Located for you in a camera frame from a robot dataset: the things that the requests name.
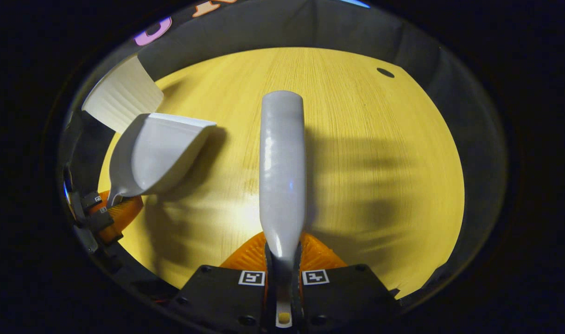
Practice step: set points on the small grey broom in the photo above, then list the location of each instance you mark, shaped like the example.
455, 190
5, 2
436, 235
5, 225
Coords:
282, 176

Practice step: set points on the grey dustpan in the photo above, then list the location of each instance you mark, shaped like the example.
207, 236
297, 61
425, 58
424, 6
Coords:
159, 153

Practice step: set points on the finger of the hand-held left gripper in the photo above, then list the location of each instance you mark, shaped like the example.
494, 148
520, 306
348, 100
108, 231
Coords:
122, 215
91, 200

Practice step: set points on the dark oval desk grommet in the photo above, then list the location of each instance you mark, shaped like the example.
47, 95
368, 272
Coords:
385, 73

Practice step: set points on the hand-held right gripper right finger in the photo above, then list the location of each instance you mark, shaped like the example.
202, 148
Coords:
352, 297

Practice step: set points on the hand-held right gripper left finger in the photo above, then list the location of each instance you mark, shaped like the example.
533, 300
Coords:
217, 297

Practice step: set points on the white garbage bin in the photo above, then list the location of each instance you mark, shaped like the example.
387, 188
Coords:
124, 95

